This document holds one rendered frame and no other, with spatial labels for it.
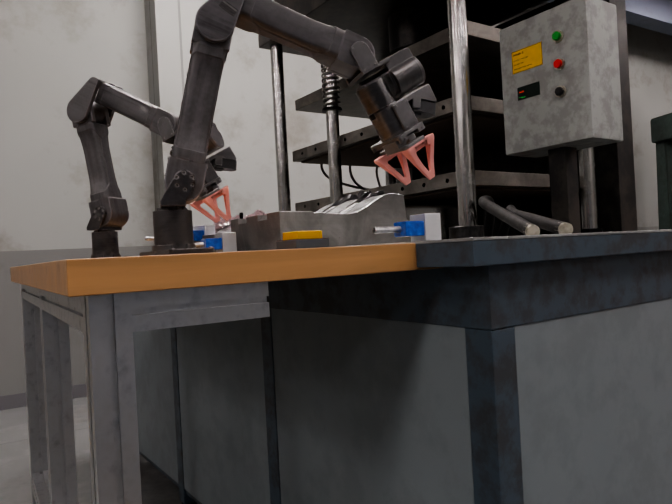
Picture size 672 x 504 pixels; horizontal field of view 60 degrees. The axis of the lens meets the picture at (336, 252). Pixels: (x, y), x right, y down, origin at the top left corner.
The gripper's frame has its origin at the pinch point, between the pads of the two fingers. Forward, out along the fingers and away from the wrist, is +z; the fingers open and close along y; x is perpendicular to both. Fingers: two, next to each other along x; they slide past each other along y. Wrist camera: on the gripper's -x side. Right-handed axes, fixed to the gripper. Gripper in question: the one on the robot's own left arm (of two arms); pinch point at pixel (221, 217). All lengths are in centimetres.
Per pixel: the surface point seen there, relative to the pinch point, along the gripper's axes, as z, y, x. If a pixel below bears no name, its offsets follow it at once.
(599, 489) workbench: 60, -78, -4
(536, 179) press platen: 49, 7, -113
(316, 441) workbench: 45, -33, 18
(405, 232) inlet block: 14, -52, -11
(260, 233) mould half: 6.9, -9.6, -3.0
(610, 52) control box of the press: 14, -35, -114
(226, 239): 4.8, -2.0, 2.5
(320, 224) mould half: 11.4, -18.3, -13.7
